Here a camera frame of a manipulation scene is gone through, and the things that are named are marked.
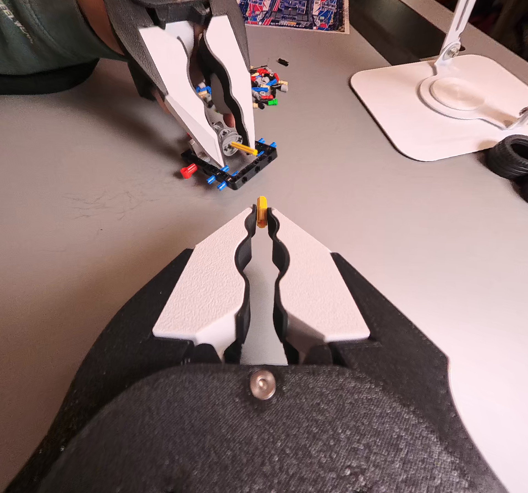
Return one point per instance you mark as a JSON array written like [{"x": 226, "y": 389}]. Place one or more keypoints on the pile of loose lego pieces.
[{"x": 266, "y": 86}]

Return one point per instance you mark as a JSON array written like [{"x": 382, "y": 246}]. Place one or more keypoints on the black flat panel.
[{"x": 396, "y": 23}]

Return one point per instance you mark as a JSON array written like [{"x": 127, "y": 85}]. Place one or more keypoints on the white lamp stand base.
[{"x": 412, "y": 101}]

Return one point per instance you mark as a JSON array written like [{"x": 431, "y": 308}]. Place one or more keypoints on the person's left hand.
[{"x": 93, "y": 6}]

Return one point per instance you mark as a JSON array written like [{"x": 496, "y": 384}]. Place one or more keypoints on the short yellow lego axle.
[{"x": 261, "y": 212}]

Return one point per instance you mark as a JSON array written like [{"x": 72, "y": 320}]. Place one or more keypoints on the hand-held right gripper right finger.
[{"x": 321, "y": 295}]

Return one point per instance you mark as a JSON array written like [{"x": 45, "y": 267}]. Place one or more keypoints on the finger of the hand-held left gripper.
[
  {"x": 227, "y": 43},
  {"x": 165, "y": 60}
]

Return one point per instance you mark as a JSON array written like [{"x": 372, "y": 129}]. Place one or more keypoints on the black frame lego engine assembly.
[{"x": 247, "y": 175}]

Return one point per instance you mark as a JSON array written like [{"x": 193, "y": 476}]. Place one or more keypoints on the printed instruction sheet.
[{"x": 293, "y": 6}]

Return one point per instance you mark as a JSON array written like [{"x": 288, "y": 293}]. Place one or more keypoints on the person's left forearm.
[{"x": 68, "y": 27}]

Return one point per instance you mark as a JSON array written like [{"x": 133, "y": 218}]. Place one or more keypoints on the black rubber lego tire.
[{"x": 509, "y": 157}]

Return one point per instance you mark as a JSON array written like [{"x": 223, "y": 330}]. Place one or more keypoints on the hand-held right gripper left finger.
[{"x": 202, "y": 291}]

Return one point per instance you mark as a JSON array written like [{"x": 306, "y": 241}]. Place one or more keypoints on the white flat board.
[{"x": 491, "y": 410}]

